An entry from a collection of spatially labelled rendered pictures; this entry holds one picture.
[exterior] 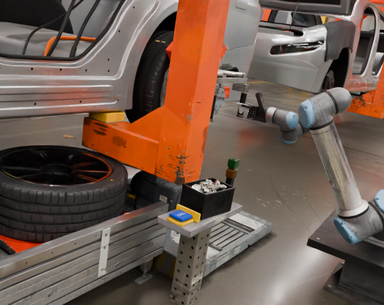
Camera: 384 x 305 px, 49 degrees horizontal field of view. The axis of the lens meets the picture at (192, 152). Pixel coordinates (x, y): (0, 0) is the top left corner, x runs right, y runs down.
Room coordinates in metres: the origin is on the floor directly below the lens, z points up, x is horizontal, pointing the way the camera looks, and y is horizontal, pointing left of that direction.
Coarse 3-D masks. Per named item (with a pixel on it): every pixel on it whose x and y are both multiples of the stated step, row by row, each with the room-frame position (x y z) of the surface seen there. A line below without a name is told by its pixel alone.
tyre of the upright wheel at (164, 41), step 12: (156, 36) 2.49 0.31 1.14; (168, 36) 2.46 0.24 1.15; (156, 48) 2.38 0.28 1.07; (144, 60) 2.36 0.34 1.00; (156, 60) 2.32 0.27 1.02; (168, 60) 2.35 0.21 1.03; (144, 72) 2.32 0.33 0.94; (156, 72) 2.28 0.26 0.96; (144, 84) 2.30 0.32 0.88; (156, 84) 2.29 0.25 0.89; (144, 96) 2.30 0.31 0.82; (156, 96) 2.30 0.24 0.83; (132, 108) 2.36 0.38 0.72; (144, 108) 2.31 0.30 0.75; (156, 108) 2.31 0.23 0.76; (132, 120) 2.43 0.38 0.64
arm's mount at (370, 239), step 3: (369, 237) 2.01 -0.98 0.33; (372, 237) 2.01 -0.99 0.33; (363, 240) 2.02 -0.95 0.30; (366, 240) 2.01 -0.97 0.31; (369, 240) 2.01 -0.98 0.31; (372, 240) 2.00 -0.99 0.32; (375, 240) 2.00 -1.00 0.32; (378, 240) 1.99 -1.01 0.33; (372, 243) 2.00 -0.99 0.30; (375, 243) 1.99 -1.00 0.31; (378, 243) 1.99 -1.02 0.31; (381, 243) 1.98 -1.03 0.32; (381, 246) 1.98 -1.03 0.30
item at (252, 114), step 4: (252, 108) 2.44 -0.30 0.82; (256, 108) 2.43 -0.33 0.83; (248, 112) 2.46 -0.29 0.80; (252, 112) 2.45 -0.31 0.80; (256, 112) 2.43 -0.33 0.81; (260, 112) 2.43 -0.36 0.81; (264, 112) 2.40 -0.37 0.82; (248, 116) 2.45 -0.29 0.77; (252, 116) 2.45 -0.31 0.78; (256, 116) 2.44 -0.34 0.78; (260, 116) 2.43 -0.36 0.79; (264, 116) 2.40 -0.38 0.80; (260, 120) 2.42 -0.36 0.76; (264, 120) 2.41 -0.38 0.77
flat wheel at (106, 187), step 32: (0, 160) 1.79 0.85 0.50; (32, 160) 2.00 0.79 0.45; (64, 160) 2.08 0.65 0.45; (96, 160) 2.05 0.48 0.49; (0, 192) 1.54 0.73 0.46; (32, 192) 1.53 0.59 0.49; (64, 192) 1.56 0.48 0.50; (96, 192) 1.63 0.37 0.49; (0, 224) 1.55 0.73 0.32; (32, 224) 1.52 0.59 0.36; (64, 224) 1.56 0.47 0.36
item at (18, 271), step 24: (120, 216) 1.66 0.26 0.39; (144, 216) 1.73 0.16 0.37; (72, 240) 1.40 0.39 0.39; (96, 240) 1.53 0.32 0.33; (120, 240) 1.62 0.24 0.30; (0, 264) 1.17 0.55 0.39; (24, 264) 1.23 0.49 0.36; (48, 264) 1.31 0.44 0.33; (72, 264) 1.40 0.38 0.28; (0, 288) 1.16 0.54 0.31; (24, 288) 1.23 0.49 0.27
